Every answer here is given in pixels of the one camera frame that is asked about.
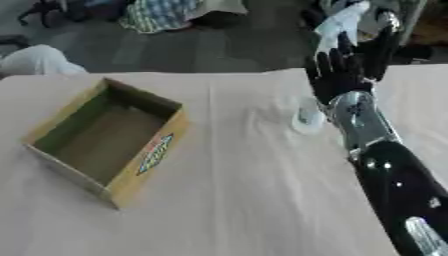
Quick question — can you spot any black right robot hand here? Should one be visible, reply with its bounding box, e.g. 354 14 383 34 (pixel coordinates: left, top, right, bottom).
302 12 406 106

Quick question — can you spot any checked cloth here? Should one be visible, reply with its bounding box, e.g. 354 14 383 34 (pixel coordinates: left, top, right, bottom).
117 0 207 35

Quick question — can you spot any tan cardboard box green inside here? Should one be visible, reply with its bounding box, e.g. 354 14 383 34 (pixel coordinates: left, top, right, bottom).
21 77 193 210

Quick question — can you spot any white cloth bundle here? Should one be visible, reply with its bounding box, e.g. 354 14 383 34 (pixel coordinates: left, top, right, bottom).
0 44 90 77

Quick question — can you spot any black tripod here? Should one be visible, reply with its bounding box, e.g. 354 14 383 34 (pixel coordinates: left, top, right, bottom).
15 0 69 29

